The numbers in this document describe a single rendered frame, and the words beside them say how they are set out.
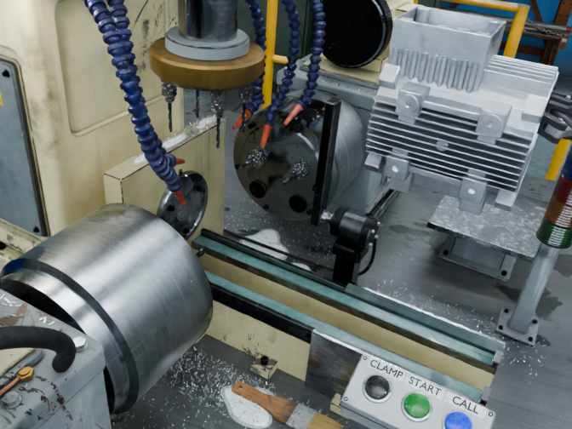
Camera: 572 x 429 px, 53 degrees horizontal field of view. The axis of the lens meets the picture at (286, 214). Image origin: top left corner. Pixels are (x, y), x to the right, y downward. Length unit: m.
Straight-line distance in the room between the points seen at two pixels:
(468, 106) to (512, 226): 0.70
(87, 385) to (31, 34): 0.51
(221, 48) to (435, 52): 0.31
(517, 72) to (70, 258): 0.59
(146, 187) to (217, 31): 0.29
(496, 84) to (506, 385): 0.62
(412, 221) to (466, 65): 0.86
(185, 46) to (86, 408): 0.51
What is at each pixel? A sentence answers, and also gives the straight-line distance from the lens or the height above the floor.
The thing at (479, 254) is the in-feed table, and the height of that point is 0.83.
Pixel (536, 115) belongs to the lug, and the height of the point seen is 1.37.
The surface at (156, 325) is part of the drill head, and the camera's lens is 0.75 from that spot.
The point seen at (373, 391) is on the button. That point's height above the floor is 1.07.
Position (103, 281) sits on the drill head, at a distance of 0.73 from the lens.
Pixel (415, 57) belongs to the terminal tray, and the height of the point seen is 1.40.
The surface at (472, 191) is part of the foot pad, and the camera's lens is 0.75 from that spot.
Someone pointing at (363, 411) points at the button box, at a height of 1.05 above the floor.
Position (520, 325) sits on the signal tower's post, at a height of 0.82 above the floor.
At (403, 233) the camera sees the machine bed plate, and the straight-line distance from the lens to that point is 1.49.
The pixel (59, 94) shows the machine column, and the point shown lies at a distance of 0.98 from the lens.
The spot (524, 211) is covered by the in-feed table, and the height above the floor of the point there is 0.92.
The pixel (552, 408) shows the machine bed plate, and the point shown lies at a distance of 1.19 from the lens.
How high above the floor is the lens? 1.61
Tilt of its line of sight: 33 degrees down
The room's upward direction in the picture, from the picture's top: 5 degrees clockwise
